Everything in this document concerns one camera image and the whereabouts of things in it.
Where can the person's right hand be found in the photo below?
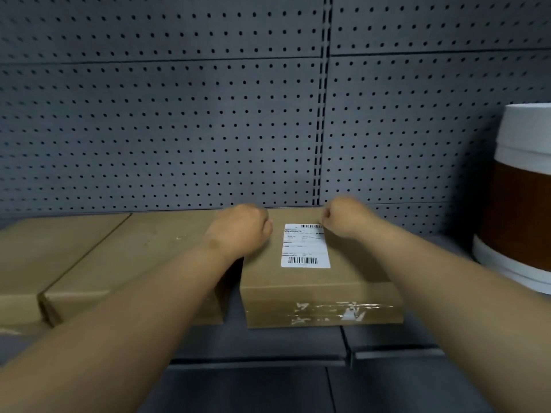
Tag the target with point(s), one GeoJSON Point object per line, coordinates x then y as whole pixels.
{"type": "Point", "coordinates": [348, 219]}

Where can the person's left hand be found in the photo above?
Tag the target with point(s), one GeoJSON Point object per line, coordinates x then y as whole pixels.
{"type": "Point", "coordinates": [239, 234]}

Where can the white barcode label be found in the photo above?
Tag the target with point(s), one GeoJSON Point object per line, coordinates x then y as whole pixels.
{"type": "Point", "coordinates": [303, 247]}

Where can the brown cardboard box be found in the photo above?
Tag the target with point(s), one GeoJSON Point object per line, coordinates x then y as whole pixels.
{"type": "Point", "coordinates": [38, 253]}
{"type": "Point", "coordinates": [310, 292]}
{"type": "Point", "coordinates": [129, 258]}

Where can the brown white cup-shaped bin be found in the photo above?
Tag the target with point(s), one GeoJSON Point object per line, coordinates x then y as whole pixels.
{"type": "Point", "coordinates": [516, 202]}

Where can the person's left forearm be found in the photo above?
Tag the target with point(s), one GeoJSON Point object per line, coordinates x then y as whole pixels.
{"type": "Point", "coordinates": [107, 339]}

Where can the person's right forearm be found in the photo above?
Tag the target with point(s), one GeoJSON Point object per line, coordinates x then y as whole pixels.
{"type": "Point", "coordinates": [473, 322]}

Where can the grey metal shelf board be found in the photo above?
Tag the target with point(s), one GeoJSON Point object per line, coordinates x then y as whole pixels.
{"type": "Point", "coordinates": [258, 344]}
{"type": "Point", "coordinates": [387, 335]}

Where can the grey pegboard back panel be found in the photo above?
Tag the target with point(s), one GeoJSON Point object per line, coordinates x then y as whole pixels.
{"type": "Point", "coordinates": [172, 124]}

